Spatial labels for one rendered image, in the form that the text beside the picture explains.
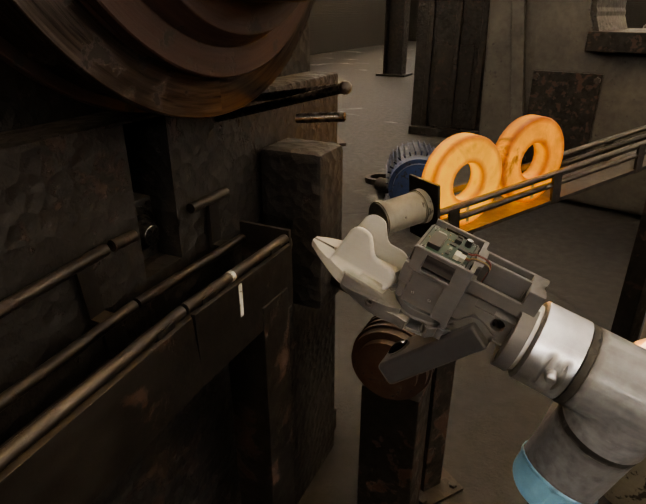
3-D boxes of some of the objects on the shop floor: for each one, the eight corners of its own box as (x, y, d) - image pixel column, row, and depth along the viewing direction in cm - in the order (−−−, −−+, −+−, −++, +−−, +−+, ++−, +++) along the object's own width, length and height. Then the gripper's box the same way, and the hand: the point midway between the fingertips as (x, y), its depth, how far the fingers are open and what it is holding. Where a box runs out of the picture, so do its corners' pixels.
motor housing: (341, 559, 102) (346, 324, 80) (380, 477, 120) (394, 267, 98) (405, 588, 97) (430, 346, 75) (436, 498, 115) (464, 281, 93)
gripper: (555, 269, 47) (351, 171, 53) (546, 317, 40) (310, 197, 45) (511, 338, 52) (327, 242, 57) (496, 392, 45) (286, 276, 50)
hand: (322, 252), depth 53 cm, fingers closed
